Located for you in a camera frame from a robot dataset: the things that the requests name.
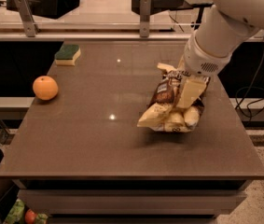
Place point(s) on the green bag under table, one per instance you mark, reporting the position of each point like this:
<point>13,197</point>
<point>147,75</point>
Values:
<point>16,213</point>

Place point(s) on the metal rail bracket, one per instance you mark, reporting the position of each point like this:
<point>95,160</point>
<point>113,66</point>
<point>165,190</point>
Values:
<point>29,25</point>
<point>145,7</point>

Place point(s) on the brown yellow chip bag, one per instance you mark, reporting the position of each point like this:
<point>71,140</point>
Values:
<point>162,115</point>

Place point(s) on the green yellow sponge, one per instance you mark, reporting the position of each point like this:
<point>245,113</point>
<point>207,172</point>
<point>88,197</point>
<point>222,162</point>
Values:
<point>67,54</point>

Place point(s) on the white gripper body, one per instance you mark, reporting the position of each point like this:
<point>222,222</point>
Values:
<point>201,61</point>

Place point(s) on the small green packet under table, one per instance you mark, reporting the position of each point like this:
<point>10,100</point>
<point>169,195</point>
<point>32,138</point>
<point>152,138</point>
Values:
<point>41,219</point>

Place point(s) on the red fruit under table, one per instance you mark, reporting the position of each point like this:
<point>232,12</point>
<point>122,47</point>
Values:
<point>30,217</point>

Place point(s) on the left metal rail bracket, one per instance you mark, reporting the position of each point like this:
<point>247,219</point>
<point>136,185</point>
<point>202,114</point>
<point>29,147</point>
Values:
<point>29,25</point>

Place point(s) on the orange fruit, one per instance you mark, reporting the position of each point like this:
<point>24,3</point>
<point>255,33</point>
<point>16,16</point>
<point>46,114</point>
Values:
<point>45,88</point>

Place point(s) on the middle metal rail bracket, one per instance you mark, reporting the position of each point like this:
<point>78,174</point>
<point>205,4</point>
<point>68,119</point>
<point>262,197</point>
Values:
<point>145,7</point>

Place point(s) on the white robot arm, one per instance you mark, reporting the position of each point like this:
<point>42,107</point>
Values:
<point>228,24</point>

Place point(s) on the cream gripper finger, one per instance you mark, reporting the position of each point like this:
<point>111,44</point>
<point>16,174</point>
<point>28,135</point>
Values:
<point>192,89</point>

